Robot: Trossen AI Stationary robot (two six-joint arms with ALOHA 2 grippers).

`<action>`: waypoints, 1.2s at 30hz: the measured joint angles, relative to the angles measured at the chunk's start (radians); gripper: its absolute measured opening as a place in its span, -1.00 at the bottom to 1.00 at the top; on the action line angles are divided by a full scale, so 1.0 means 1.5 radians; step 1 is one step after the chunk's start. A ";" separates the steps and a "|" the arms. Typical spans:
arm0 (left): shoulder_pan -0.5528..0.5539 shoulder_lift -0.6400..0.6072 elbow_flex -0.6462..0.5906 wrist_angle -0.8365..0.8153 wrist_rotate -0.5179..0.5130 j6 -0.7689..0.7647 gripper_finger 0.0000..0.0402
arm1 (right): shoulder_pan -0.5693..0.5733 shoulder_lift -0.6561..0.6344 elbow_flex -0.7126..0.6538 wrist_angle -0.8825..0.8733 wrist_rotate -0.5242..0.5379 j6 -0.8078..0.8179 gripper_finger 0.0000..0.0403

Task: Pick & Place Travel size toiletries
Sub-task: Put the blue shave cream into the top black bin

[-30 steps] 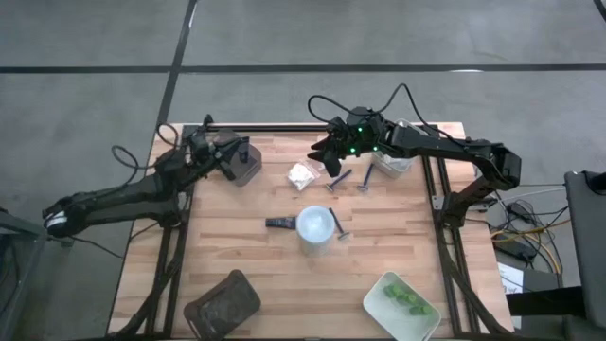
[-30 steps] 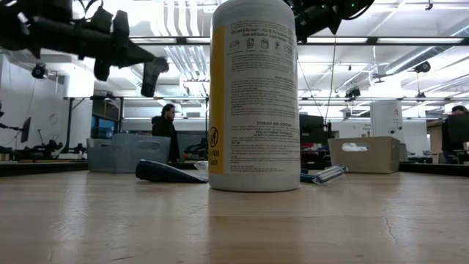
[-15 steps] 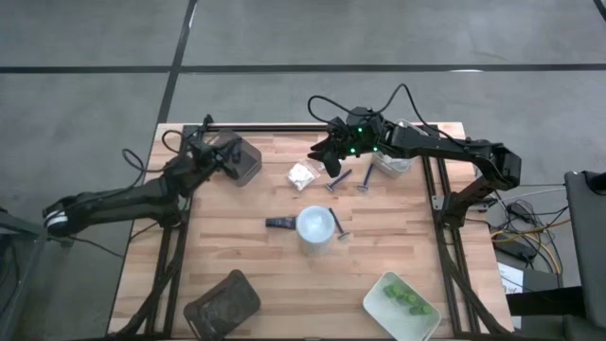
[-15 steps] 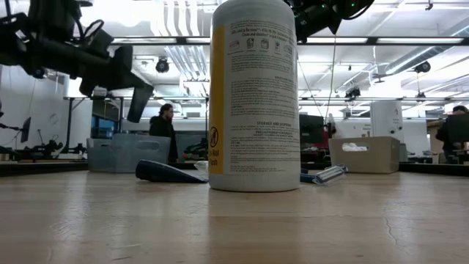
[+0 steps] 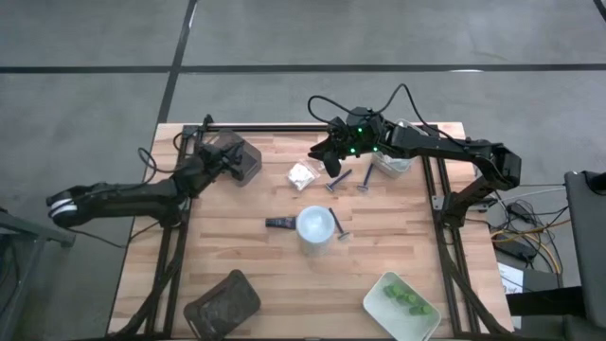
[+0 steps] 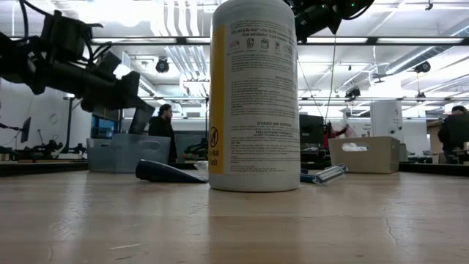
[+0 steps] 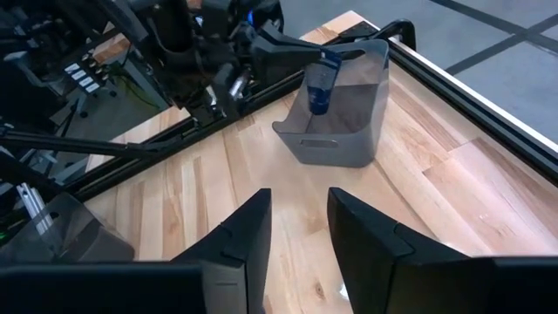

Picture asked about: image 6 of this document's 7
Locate clear bag of cotton pads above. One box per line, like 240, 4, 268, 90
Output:
193, 160, 210, 176

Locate black hanging ceiling camera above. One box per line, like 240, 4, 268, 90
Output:
155, 57, 171, 74
413, 60, 432, 75

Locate black aluminium table frame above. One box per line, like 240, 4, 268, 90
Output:
0, 160, 469, 178

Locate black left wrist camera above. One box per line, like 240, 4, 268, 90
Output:
39, 10, 106, 62

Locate white wipes canister yellow label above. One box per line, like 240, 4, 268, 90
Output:
207, 0, 303, 194

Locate black overhead frame bar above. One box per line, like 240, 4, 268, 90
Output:
7, 36, 469, 46

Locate thin black hanging cable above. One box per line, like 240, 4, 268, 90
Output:
323, 34, 339, 125

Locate person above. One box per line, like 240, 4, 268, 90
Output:
437, 105, 469, 165
147, 103, 178, 165
322, 122, 352, 150

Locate black monitor on arm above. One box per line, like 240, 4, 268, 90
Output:
20, 116, 32, 144

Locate black background workstation frame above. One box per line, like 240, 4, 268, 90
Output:
64, 95, 210, 154

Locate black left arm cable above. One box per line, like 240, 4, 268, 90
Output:
17, 0, 31, 40

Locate blue disposable razor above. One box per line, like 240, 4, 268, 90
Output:
300, 164, 349, 186

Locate dark computer monitor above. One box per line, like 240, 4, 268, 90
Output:
299, 114, 326, 163

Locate blue screen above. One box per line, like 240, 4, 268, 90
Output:
90, 114, 119, 139

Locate grey translucent plastic bin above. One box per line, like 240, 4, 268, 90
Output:
86, 133, 171, 174

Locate beige plastic handled bin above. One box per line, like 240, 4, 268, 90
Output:
328, 136, 402, 175

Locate black hanging ceiling device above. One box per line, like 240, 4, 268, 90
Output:
344, 86, 362, 102

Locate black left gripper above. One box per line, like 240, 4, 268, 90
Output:
34, 50, 148, 113

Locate dark blue toiletry tube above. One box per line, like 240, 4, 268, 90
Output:
128, 103, 157, 136
135, 159, 210, 184

